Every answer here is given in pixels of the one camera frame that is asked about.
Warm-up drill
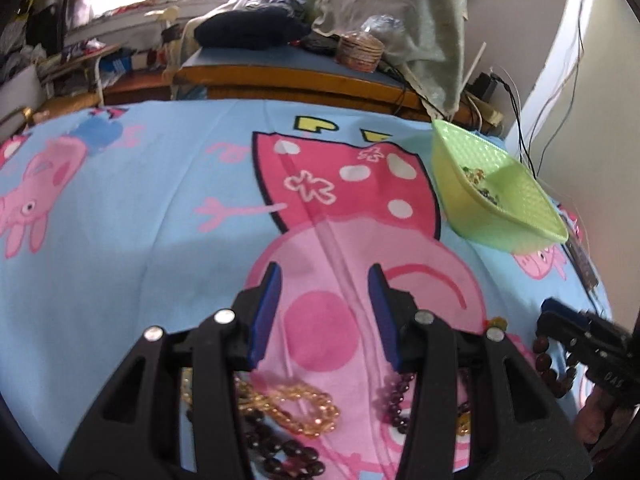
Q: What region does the amber bead bracelet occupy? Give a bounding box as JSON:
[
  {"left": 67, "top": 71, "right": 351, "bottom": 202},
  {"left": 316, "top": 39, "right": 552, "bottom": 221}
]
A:
[{"left": 180, "top": 367, "right": 342, "bottom": 437}]

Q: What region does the wooden desk with blue top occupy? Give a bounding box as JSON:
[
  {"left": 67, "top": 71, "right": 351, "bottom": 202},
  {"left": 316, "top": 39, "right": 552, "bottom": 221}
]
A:
[{"left": 172, "top": 47, "right": 503, "bottom": 136}]

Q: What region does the dotted pale green cloth cover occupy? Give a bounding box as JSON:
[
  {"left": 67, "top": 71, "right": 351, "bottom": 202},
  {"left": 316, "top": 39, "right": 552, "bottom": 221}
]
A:
[{"left": 312, "top": 0, "right": 468, "bottom": 113}]

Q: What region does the small folding table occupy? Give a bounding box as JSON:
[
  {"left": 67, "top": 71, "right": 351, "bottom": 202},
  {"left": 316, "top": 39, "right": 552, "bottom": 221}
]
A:
[{"left": 37, "top": 42, "right": 123, "bottom": 106}]

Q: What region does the navy clothing bundle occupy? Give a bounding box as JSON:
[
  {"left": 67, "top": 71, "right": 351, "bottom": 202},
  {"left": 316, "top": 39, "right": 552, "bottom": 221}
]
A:
[{"left": 194, "top": 6, "right": 313, "bottom": 51}]

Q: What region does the black bead bracelet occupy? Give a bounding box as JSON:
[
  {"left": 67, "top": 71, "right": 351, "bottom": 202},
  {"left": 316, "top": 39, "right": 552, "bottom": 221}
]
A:
[{"left": 186, "top": 405, "right": 327, "bottom": 479}]

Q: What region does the black power adapter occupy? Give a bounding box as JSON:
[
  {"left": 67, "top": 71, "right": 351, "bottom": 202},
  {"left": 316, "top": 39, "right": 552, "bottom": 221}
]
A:
[{"left": 472, "top": 72, "right": 498, "bottom": 98}]

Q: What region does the black bag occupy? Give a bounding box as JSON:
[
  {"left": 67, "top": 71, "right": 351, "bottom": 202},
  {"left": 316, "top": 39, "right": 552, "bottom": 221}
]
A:
[{"left": 25, "top": 5, "right": 66, "bottom": 56}]

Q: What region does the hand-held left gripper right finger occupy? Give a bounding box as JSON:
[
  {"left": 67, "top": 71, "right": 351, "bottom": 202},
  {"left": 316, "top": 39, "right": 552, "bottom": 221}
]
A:
[{"left": 367, "top": 263, "right": 593, "bottom": 480}]

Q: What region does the blue striped shoe box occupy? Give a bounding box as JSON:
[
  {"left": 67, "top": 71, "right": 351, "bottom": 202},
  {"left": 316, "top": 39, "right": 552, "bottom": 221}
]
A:
[{"left": 100, "top": 55, "right": 133, "bottom": 75}]

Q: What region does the colourful crystal bracelet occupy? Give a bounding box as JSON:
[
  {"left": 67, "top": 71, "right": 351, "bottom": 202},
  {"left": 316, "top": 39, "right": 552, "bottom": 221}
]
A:
[{"left": 461, "top": 164, "right": 503, "bottom": 203}]

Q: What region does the green plastic basket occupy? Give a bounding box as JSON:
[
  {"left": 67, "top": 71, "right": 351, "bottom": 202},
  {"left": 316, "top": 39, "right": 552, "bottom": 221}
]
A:
[{"left": 431, "top": 119, "right": 570, "bottom": 255}]

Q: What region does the person's right hand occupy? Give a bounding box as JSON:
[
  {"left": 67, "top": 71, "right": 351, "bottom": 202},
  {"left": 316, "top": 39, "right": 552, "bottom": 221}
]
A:
[{"left": 574, "top": 392, "right": 618, "bottom": 458}]

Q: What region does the cartoon printed blue bedsheet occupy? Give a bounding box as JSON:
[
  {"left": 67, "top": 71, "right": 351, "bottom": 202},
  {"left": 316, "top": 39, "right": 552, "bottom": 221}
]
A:
[{"left": 0, "top": 100, "right": 613, "bottom": 480}]

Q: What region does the yellow power strip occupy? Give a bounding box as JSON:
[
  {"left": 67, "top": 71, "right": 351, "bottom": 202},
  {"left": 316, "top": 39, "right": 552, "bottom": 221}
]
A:
[{"left": 462, "top": 92, "right": 503, "bottom": 126}]

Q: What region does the black charging cable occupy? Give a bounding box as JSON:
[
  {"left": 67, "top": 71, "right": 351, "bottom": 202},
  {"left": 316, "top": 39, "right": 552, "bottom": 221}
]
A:
[{"left": 492, "top": 75, "right": 538, "bottom": 181}]

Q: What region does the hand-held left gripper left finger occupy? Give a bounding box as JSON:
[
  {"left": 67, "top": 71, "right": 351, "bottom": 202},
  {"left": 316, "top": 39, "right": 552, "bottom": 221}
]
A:
[{"left": 59, "top": 261, "right": 283, "bottom": 480}]

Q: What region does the purple bead bracelet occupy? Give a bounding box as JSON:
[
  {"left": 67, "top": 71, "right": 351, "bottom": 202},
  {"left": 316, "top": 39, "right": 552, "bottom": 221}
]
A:
[{"left": 382, "top": 372, "right": 473, "bottom": 433}]

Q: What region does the brown wooden bead bracelet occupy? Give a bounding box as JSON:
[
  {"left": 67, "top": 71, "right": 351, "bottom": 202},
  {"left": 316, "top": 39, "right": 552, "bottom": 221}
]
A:
[{"left": 531, "top": 334, "right": 580, "bottom": 400}]

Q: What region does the black wall cable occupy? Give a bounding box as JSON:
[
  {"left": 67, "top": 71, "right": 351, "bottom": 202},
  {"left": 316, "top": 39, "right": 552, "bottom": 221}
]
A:
[{"left": 520, "top": 0, "right": 586, "bottom": 171}]

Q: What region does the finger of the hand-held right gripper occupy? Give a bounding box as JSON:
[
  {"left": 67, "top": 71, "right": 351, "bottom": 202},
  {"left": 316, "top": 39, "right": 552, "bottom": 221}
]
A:
[
  {"left": 536, "top": 311, "right": 596, "bottom": 361},
  {"left": 542, "top": 298, "right": 601, "bottom": 328}
]

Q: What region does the smartphone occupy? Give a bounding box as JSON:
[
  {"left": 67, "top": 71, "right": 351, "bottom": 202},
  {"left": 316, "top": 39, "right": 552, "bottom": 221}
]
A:
[{"left": 560, "top": 205, "right": 598, "bottom": 293}]

